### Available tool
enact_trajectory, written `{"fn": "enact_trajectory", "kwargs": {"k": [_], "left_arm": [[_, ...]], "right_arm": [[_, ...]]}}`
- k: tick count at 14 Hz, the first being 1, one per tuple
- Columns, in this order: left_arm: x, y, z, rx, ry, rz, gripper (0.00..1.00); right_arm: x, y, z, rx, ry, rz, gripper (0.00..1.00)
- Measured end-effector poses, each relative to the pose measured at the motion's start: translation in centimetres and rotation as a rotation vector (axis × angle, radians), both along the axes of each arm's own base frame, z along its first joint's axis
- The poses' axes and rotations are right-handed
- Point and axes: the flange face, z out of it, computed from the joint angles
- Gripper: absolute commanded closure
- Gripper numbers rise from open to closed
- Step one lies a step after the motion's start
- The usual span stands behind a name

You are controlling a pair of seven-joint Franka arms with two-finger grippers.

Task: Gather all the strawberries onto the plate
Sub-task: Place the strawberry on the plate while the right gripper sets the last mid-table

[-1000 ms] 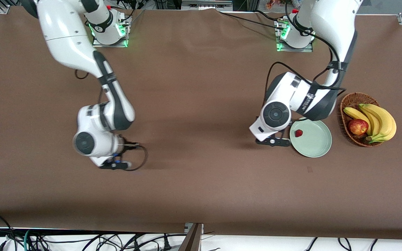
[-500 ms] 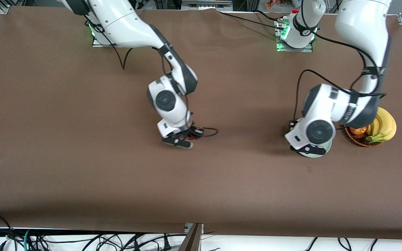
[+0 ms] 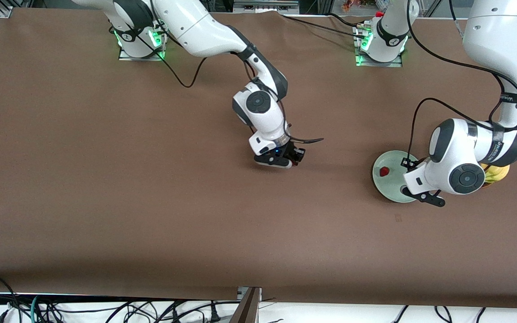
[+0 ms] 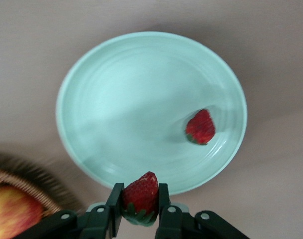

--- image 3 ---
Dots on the aluminium frame post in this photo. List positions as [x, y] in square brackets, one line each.
[246, 309]

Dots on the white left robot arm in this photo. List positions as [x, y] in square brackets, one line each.
[501, 36]

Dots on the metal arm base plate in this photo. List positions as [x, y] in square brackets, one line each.
[375, 64]
[126, 56]

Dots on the brown table cover sheet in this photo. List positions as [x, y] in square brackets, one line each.
[151, 179]

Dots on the yellow banana bunch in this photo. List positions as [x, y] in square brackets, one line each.
[498, 174]

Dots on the pale green round plate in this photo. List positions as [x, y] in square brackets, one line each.
[386, 186]

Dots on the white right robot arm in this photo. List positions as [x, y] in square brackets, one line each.
[186, 22]

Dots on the colourful background toys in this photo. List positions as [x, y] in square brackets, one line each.
[352, 5]

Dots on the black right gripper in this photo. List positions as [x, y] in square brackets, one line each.
[291, 151]

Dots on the grey background device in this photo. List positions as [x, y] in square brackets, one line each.
[263, 6]

